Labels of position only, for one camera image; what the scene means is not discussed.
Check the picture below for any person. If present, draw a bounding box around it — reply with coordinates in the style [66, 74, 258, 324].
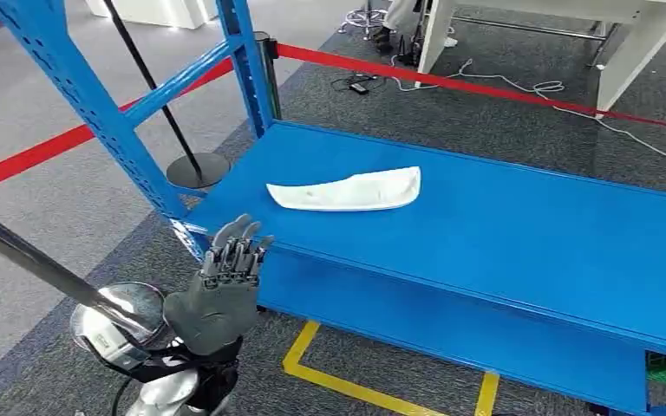
[373, 0, 423, 54]

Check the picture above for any black-topped belt stanchion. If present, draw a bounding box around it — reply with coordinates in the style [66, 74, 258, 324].
[252, 31, 284, 123]

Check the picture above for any thin black post with base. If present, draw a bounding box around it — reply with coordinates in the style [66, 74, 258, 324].
[101, 0, 232, 190]

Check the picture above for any chrome stanchion post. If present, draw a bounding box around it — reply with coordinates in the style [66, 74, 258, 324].
[0, 198, 168, 368]

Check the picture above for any chrome stool base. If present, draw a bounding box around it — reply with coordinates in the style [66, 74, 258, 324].
[338, 0, 389, 36]

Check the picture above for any white curved plastic part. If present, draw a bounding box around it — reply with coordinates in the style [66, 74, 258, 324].
[265, 166, 422, 212]

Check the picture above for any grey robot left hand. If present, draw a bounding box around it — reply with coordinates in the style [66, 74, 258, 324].
[163, 213, 276, 357]

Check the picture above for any blue metal shelf rack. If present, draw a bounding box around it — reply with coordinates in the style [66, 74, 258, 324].
[0, 0, 666, 416]

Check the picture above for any white desk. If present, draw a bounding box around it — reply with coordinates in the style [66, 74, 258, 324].
[415, 0, 666, 119]

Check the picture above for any white floor cable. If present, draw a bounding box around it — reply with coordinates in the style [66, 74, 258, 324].
[390, 57, 666, 167]

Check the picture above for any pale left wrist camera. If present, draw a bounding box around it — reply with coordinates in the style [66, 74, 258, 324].
[82, 318, 156, 372]

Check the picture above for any black power adapter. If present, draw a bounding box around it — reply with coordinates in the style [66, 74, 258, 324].
[330, 73, 389, 96]

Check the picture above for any white cabinet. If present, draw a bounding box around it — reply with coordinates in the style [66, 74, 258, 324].
[84, 0, 219, 29]

